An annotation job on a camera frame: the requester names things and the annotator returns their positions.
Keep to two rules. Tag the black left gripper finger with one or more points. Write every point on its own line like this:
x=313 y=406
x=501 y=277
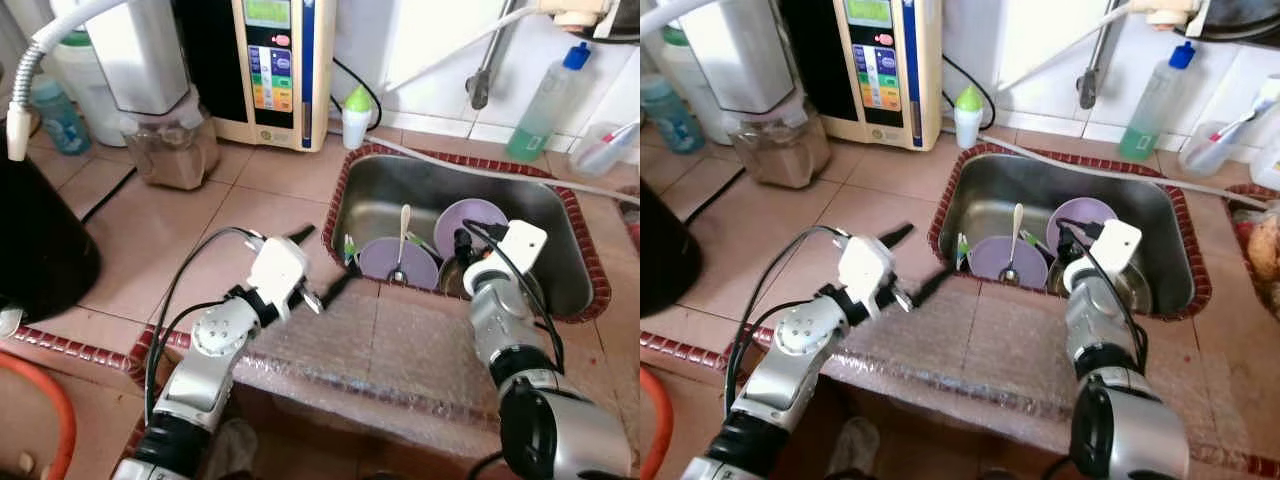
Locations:
x=301 y=237
x=896 y=236
x=934 y=283
x=342 y=287

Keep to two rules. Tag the shiny steel bowl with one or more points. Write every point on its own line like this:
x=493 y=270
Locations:
x=448 y=282
x=1138 y=290

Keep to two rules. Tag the white chopsticks green clip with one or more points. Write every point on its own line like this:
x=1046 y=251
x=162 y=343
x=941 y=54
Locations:
x=350 y=250
x=961 y=252

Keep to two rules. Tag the lilac plastic bowl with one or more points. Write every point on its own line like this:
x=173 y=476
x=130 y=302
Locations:
x=470 y=215
x=1080 y=212
x=990 y=262
x=378 y=263

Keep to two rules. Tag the metal spoon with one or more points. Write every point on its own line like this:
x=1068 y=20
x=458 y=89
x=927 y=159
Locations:
x=404 y=235
x=1015 y=235

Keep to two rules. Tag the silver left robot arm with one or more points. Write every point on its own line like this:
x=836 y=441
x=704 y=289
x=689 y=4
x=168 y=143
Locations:
x=800 y=340
x=210 y=340

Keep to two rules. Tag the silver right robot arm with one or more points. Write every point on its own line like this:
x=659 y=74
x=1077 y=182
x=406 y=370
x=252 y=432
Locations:
x=500 y=330
x=1090 y=320

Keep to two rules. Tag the green topped chopsticks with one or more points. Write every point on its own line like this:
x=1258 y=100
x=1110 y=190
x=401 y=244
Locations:
x=425 y=246
x=1032 y=245

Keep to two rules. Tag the clear bubble wrap sheet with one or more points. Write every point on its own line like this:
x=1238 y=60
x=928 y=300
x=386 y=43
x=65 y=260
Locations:
x=400 y=340
x=1000 y=340

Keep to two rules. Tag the stainless steel sink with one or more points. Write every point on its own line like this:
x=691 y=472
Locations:
x=1165 y=215
x=560 y=230

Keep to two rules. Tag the white bottle green cap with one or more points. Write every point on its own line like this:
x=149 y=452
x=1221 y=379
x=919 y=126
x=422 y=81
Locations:
x=968 y=120
x=357 y=120

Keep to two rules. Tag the clear jar brown powder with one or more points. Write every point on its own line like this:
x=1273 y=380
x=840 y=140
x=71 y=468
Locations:
x=780 y=150
x=170 y=150

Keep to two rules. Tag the green dish soap bottle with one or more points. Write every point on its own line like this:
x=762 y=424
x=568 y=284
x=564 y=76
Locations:
x=1150 y=115
x=540 y=120

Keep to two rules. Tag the beige water ionizer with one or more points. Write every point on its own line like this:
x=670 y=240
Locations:
x=300 y=80
x=920 y=80

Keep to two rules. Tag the grey metal faucet pipe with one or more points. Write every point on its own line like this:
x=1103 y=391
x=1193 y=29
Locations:
x=1090 y=90
x=480 y=90

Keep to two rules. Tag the grey floor rag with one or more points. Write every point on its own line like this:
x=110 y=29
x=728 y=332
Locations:
x=855 y=448
x=230 y=450

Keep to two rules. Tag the red white toothbrush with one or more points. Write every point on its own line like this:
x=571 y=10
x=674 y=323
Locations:
x=1240 y=125
x=618 y=138

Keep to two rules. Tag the black kettle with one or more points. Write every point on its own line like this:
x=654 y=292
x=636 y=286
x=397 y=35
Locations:
x=665 y=250
x=40 y=240

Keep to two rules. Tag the teal plastic bottle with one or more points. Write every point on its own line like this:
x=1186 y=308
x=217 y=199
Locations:
x=670 y=118
x=58 y=120

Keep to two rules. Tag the white filter housing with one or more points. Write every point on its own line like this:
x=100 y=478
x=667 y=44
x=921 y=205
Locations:
x=135 y=50
x=735 y=50

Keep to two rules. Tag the white jug green lid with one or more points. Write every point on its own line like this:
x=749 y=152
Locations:
x=85 y=85
x=690 y=70

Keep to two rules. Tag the orange plastic hoop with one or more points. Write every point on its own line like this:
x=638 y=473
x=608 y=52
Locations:
x=62 y=420
x=662 y=430

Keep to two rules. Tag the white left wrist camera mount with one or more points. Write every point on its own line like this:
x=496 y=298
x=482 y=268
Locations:
x=278 y=270
x=865 y=270

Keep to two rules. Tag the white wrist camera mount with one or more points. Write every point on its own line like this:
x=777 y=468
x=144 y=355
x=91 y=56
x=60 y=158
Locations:
x=525 y=243
x=1118 y=242
x=865 y=270
x=278 y=270

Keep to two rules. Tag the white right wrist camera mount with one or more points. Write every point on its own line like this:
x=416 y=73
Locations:
x=525 y=243
x=1118 y=242

